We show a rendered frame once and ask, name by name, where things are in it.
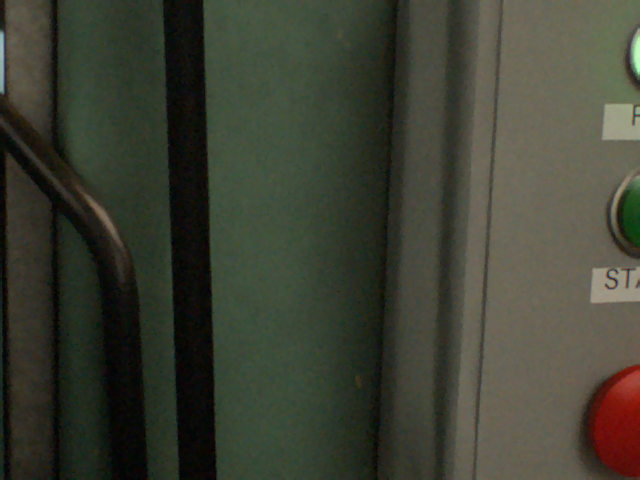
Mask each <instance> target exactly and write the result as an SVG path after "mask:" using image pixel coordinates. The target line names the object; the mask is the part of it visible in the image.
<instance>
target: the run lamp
mask: <svg viewBox="0 0 640 480"><path fill-rule="evenodd" d="M626 61H627V66H629V69H630V72H631V75H632V77H633V78H634V80H635V81H636V82H637V83H638V84H639V85H640V24H639V25H638V26H637V27H636V28H635V30H634V31H633V33H632V35H631V37H630V41H628V44H627V50H626Z"/></svg>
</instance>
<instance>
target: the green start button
mask: <svg viewBox="0 0 640 480"><path fill-rule="evenodd" d="M608 220H609V226H610V230H611V232H612V235H613V237H614V238H615V239H616V242H617V243H618V244H619V245H620V246H621V247H622V248H624V249H626V250H627V251H629V252H631V253H633V254H636V255H640V166H638V167H636V168H634V169H632V170H631V171H629V172H628V173H627V175H626V176H625V177H622V179H621V180H620V181H619V182H618V183H617V185H616V187H615V188H614V190H613V193H612V196H611V199H610V202H609V209H608Z"/></svg>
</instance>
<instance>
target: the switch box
mask: <svg viewBox="0 0 640 480"><path fill-rule="evenodd" d="M397 17H398V23H396V48H395V72H394V96H393V120H392V144H391V169H390V194H389V218H388V243H387V267H386V292H385V316H384V341H383V365H382V390H380V413H379V438H378V462H377V480H627V479H640V478H630V477H625V476H622V474H619V473H617V472H616V471H614V470H612V469H611V468H609V467H607V466H606V465H605V464H604V463H602V462H601V461H600V460H599V458H598V456H597V455H596V454H595V452H594V450H593V448H591V445H590V442H589V437H588V415H589V411H590V408H592V404H593V402H594V399H595V397H596V396H597V394H598V392H599V391H600V388H601V387H602V386H603V385H604V383H605V382H606V381H608V380H609V379H611V378H612V377H613V376H614V375H616V374H617V372H619V371H620V370H622V369H625V368H627V367H630V366H633V365H638V364H640V301H620V302H594V303H591V294H592V279H593V268H624V267H640V255H636V254H633V253H631V252H629V251H627V250H626V249H624V248H622V247H621V246H620V245H619V244H618V243H617V242H616V239H615V238H614V237H613V235H612V232H611V230H610V226H609V220H608V209H609V202H610V199H611V196H612V193H613V190H614V188H615V187H616V185H617V183H618V182H619V181H620V180H621V179H622V177H625V176H626V175H627V173H628V172H629V171H631V170H632V169H634V168H636V167H638V166H640V139H602V135H603V121H604V106H605V104H640V85H639V84H638V83H637V82H636V81H635V80H634V78H633V77H632V75H631V72H630V69H629V66H627V61H626V50H627V44H628V41H630V37H631V35H632V33H633V31H634V30H635V28H636V27H637V26H638V25H639V24H640V0H397Z"/></svg>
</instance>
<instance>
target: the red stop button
mask: <svg viewBox="0 0 640 480"><path fill-rule="evenodd" d="M588 437H589V442H590V445H591V448H593V450H594V452H595V454H596V455H597V456H598V458H599V460H600V461H601V462H602V463H604V464H605V465H606V466H607V467H609V468H611V469H612V470H614V471H616V472H617V473H619V474H622V476H625V477H630V478H640V364H638V365H633V366H630V367H627V368H625V369H622V370H620V371H619V372H617V374H616V375H614V376H613V377H612V378H611V379H609V380H608V381H606V382H605V383H604V385H603V386H602V387H601V388H600V391H599V392H598V394H597V396H596V397H595V399H594V402H593V404H592V408H590V411H589V415H588Z"/></svg>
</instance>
